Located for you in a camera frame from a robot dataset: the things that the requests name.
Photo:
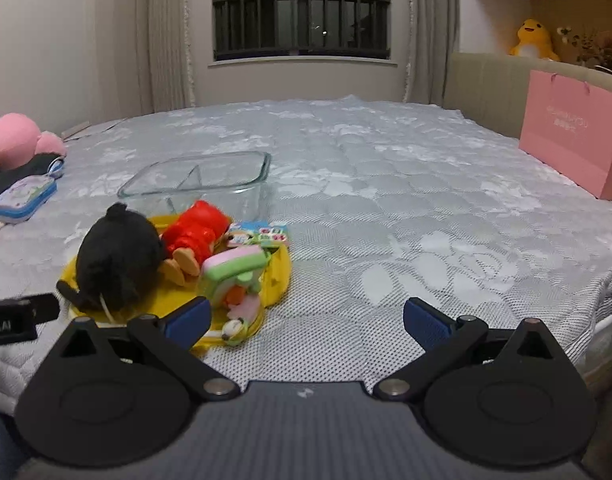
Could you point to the yellow duck plush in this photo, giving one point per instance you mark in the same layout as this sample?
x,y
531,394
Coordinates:
x,y
531,40

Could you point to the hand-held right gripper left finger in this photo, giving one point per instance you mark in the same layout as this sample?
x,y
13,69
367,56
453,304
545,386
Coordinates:
x,y
188,321

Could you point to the black cloth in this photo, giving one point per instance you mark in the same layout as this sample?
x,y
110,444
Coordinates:
x,y
16,176

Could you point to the dark framed window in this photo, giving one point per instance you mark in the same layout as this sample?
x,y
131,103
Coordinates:
x,y
301,10

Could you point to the dried flower bunch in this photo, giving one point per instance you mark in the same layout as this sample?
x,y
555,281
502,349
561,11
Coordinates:
x,y
595,50

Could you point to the beige curtain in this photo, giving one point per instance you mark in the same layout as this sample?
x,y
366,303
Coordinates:
x,y
168,35
428,30

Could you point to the colourful card packet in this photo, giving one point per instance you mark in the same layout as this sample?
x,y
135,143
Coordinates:
x,y
271,234

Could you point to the red toy figure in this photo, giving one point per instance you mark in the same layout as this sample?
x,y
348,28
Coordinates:
x,y
196,230

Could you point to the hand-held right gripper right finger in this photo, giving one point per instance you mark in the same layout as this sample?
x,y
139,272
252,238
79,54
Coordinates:
x,y
428,323

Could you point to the blue white pouch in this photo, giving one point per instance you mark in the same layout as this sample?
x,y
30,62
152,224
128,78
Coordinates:
x,y
23,199

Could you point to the black plush toy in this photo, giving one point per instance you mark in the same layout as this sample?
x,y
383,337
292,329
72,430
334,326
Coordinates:
x,y
116,255

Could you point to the person's leg in jeans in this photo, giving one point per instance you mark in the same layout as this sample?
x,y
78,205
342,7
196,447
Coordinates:
x,y
1,445

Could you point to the pink paper bag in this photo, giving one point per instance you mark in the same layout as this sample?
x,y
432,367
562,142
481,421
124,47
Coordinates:
x,y
565,130

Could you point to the beige padded headboard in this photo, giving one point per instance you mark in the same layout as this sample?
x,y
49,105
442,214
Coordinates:
x,y
485,90

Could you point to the green and pink toy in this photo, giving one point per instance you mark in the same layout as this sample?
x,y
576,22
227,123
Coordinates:
x,y
231,266

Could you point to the pink plush toy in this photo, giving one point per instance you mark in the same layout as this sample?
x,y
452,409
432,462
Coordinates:
x,y
11,140

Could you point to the clear glass container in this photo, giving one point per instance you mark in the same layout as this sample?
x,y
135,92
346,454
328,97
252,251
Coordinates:
x,y
151,182

